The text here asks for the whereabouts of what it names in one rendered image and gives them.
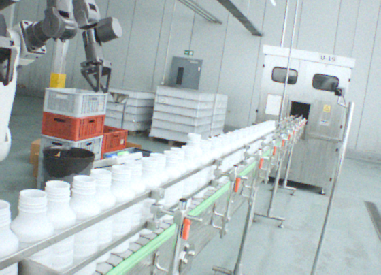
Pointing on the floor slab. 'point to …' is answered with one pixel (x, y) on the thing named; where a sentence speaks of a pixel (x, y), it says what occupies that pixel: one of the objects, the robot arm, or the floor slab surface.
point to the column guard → (57, 80)
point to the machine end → (307, 108)
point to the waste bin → (66, 164)
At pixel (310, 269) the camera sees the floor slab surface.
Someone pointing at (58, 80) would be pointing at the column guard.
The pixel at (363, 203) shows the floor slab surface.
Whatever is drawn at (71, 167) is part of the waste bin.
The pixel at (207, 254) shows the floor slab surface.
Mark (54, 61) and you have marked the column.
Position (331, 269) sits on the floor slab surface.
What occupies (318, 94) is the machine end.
